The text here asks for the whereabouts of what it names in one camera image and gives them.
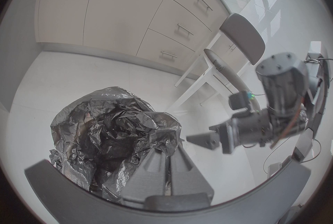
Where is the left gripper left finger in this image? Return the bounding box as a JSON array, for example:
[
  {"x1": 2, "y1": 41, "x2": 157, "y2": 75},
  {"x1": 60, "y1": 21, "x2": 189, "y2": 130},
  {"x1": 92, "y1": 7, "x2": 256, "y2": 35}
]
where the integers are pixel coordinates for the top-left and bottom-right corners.
[{"x1": 122, "y1": 149, "x2": 169, "y2": 204}]

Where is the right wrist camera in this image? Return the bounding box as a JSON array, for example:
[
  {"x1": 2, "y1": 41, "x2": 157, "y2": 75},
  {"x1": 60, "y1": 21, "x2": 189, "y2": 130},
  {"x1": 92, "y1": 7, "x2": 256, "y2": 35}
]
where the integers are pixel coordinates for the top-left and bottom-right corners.
[{"x1": 228, "y1": 90, "x2": 255, "y2": 112}]

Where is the beige cabinet with drawers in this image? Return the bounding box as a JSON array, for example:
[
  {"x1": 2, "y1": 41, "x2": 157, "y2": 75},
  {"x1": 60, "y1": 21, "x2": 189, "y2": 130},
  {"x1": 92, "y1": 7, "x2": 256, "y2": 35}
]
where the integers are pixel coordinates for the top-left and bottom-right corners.
[{"x1": 35, "y1": 0, "x2": 251, "y2": 80}]

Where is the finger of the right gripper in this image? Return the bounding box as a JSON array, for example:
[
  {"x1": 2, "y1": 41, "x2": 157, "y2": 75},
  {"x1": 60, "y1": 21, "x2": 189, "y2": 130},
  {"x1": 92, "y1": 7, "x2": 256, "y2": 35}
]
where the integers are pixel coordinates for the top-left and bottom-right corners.
[
  {"x1": 209, "y1": 120, "x2": 230, "y2": 134},
  {"x1": 185, "y1": 131, "x2": 224, "y2": 151}
]

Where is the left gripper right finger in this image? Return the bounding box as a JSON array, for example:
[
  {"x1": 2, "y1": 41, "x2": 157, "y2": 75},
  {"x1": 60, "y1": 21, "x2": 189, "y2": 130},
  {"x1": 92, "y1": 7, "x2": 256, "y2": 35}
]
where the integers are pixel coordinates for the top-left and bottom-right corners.
[{"x1": 169, "y1": 145, "x2": 215, "y2": 199}]

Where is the grey chair with white legs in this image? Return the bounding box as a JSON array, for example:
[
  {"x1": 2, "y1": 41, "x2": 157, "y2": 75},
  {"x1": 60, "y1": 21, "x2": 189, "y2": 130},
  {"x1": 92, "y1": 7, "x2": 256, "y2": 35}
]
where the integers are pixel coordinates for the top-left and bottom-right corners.
[{"x1": 174, "y1": 12, "x2": 266, "y2": 112}]

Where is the black plastic bag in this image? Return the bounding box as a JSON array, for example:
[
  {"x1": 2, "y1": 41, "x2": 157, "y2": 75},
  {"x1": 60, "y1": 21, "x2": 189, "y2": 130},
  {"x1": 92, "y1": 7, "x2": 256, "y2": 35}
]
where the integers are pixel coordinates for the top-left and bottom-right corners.
[{"x1": 49, "y1": 86, "x2": 183, "y2": 203}]

